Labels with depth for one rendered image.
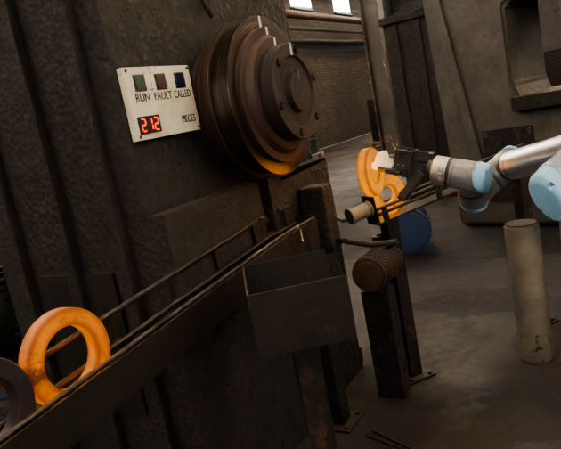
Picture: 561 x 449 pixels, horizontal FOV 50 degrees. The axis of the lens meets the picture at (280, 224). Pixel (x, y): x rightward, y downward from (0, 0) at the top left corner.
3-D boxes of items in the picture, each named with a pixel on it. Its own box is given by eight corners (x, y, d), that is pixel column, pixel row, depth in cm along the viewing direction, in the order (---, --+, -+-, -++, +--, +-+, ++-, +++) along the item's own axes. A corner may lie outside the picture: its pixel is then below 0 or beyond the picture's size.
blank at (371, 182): (352, 155, 187) (361, 153, 185) (369, 143, 199) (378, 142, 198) (362, 202, 190) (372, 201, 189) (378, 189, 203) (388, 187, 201)
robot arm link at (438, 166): (449, 183, 187) (441, 190, 179) (434, 181, 189) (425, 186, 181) (453, 155, 184) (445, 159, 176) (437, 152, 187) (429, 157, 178)
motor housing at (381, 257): (371, 401, 217) (346, 259, 207) (392, 373, 235) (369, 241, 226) (406, 404, 210) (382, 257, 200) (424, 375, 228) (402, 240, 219)
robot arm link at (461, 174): (486, 201, 180) (485, 185, 171) (444, 193, 185) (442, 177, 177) (494, 174, 182) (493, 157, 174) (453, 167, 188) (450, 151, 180)
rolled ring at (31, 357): (88, 421, 115) (77, 420, 117) (123, 331, 124) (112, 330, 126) (12, 388, 102) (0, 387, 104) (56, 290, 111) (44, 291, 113)
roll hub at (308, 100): (270, 147, 169) (250, 45, 164) (313, 134, 193) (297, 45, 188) (287, 144, 166) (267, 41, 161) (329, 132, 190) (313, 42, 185)
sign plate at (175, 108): (133, 142, 150) (116, 69, 147) (195, 130, 172) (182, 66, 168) (139, 141, 149) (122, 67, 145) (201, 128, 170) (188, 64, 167)
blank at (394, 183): (384, 224, 221) (389, 224, 218) (358, 196, 215) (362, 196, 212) (408, 191, 224) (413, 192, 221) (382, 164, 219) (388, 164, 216)
